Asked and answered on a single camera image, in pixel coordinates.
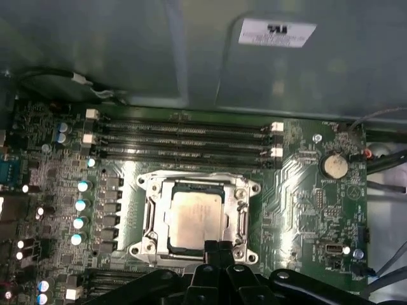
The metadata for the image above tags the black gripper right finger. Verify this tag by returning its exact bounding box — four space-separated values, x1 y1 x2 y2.
219 241 373 305

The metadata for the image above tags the silver coin battery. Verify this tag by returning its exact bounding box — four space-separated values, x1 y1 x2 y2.
320 153 350 179

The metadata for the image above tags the green motherboard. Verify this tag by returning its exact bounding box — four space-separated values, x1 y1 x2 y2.
0 100 371 305

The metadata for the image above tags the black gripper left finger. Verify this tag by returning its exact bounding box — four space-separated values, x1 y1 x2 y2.
83 240 223 305

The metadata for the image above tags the thick black cable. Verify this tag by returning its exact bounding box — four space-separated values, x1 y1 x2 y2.
365 177 407 195
368 148 407 174

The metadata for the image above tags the thin black fan wire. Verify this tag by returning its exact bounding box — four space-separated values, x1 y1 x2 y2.
348 107 407 131

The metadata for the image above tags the black wire white connector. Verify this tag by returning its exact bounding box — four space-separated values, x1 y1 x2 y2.
17 65 128 105

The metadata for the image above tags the white printed label sticker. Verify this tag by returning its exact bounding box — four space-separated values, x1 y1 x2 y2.
237 17 318 48

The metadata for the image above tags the silver green CPU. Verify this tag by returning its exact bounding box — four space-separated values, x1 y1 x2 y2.
168 182 227 252

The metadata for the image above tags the metal socket cover frame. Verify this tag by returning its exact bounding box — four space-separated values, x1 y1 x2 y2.
155 176 241 255

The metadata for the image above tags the metal wire locking lever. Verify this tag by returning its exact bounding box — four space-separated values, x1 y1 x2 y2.
237 200 252 238

